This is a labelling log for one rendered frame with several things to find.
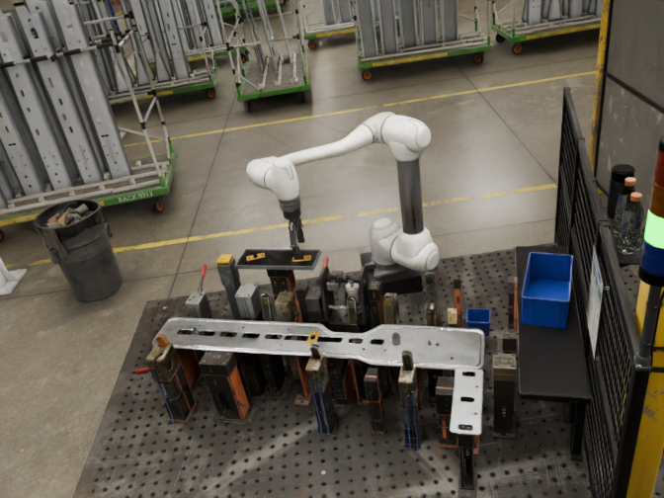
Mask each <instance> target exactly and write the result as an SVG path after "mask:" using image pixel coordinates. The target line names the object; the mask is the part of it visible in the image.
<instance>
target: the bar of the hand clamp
mask: <svg viewBox="0 0 664 498"><path fill-rule="evenodd" d="M426 293H427V312H428V313H430V303H434V307H435V314H437V293H436V273H430V272H426Z"/></svg>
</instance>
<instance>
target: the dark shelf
mask: <svg viewBox="0 0 664 498"><path fill-rule="evenodd" d="M530 252H540V253H553V254H566V255H568V249H567V247H566V246H516V277H518V298H517V317H518V349H519V382H520V398H521V399H529V400H542V401H556V402H570V403H583V404H591V403H592V394H591V388H590V382H589V376H588V370H587V364H586V358H585V352H584V346H583V340H582V333H581V327H580V321H579V315H578V309H577V303H576V297H575V290H574V285H573V279H572V277H571V289H570V301H569V311H568V319H567V327H566V329H560V328H552V327H543V326H536V325H528V324H523V323H522V290H523V285H524V280H525V274H526V269H527V265H528V259H529V254H530Z"/></svg>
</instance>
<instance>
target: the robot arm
mask: <svg viewBox="0 0 664 498"><path fill-rule="evenodd" d="M430 140H431V133H430V130H429V128H428V127H427V126H426V125H425V124H423V123H422V122H420V121H418V120H416V119H413V118H409V117H405V116H397V115H395V114H394V113H391V112H384V113H379V114H377V115H375V116H373V117H371V118H369V119H367V120H366V121H364V122H363V123H362V124H360V125H359V126H358V127H357V128H356V129H355V130H354V131H352V132H351V133H350V134H349V135H348V136H347V137H345V138H344V139H342V140H339V141H337V142H334V143H330V144H326V145H322V146H318V147H314V148H310V149H306V150H302V151H299V152H295V153H291V154H288V155H285V156H282V157H280V158H276V157H274V156H271V157H268V158H262V159H256V160H253V161H251V162H250V163H249V164H248V166H247V169H246V171H247V175H248V178H249V179H250V181H251V182H253V183H254V184H256V185H258V186H260V187H262V188H265V189H270V190H271V191H273V192H274V193H275V194H276V195H277V196H278V201H279V204H280V208H281V210H282V211H283V214H284V218H285V219H288V220H289V232H290V248H291V249H292V252H293V257H294V259H295V260H301V256H300V251H299V246H298V245H297V241H298V243H304V242H305V240H304V235H303V230H302V229H303V225H302V222H301V219H300V215H301V211H300V206H301V202H300V197H299V191H298V190H299V183H298V177H297V174H296V171H295V168H294V166H295V165H298V164H302V163H307V162H312V161H317V160H322V159H327V158H332V157H336V156H340V155H344V154H346V153H349V152H352V151H354V150H357V149H360V148H362V147H366V146H369V145H371V144H373V143H376V142H377V143H384V144H388V146H389V148H390V150H391V152H392V154H393V156H394V158H395V159H396V162H397V173H398V185H399V196H400V207H401V218H402V228H400V227H398V224H397V223H396V222H395V221H393V220H392V219H389V218H380V219H378V220H376V221H375V222H374V223H373V226H372V227H371V230H370V244H371V250H372V254H373V256H372V257H371V259H372V261H371V262H369V263H366V264H365V268H367V270H374V274H373V275H374V277H375V278H376V279H378V278H380V277H384V276H389V275H394V274H399V273H408V272H409V269H411V270H414V271H420V272H425V271H429V270H432V269H434V268H435V267H436V266H437V265H438V263H439V261H440V251H439V249H438V247H437V245H436V244H434V241H433V239H432V237H431V235H430V232H429V230H428V229H427V228H426V227H425V226H424V223H423V208H422V193H421V178H420V163H419V157H420V156H421V154H422V151H423V150H424V149H426V148H427V146H428V145H429V143H430Z"/></svg>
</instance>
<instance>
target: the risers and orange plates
mask: <svg viewBox="0 0 664 498"><path fill-rule="evenodd" d="M234 355H235V358H236V361H237V365H236V366H237V368H238V373H239V374H240V377H241V381H242V384H243V387H244V390H245V393H247V394H249V395H250V396H251V395H254V396H262V393H263V391H264V389H265V387H266V384H267V382H266V379H265V375H264V372H263V368H262V365H261V361H260V359H259V358H258V355H257V354H250V353H234ZM378 369H379V376H380V383H381V390H382V392H381V394H382V398H385V399H389V397H390V392H391V382H390V376H389V368H388V367H385V366H378ZM332 378H333V380H332V382H333V387H334V392H335V396H336V397H335V399H336V404H341V405H347V404H349V402H350V398H351V395H352V391H353V388H354V384H355V383H354V377H353V371H352V365H351V364H350V361H349V362H348V364H347V362H346V359H336V361H335V364H334V367H333V371H332Z"/></svg>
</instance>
